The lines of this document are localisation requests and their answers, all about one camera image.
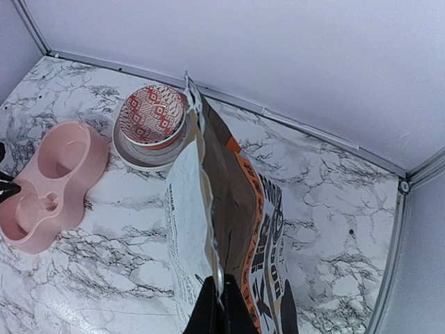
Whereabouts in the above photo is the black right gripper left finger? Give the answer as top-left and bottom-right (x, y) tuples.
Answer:
(183, 276), (222, 334)

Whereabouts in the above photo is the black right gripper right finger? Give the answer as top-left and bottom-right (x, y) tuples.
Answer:
(222, 275), (258, 334)

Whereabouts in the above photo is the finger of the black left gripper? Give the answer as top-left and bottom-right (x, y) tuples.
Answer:
(0, 141), (21, 206)

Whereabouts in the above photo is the pink double pet feeder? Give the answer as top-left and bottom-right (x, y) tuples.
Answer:
(1, 121), (108, 254)

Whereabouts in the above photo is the white brown pet food bag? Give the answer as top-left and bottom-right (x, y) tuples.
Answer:
(164, 77), (298, 333)

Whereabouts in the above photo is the white tape roll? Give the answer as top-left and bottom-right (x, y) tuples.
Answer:
(112, 116), (191, 172)

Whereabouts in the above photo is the red patterned ceramic bowl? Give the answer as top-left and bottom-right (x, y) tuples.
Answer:
(118, 84), (186, 150)

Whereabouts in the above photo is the right aluminium frame post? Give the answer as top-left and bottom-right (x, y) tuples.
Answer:
(347, 142), (445, 334)

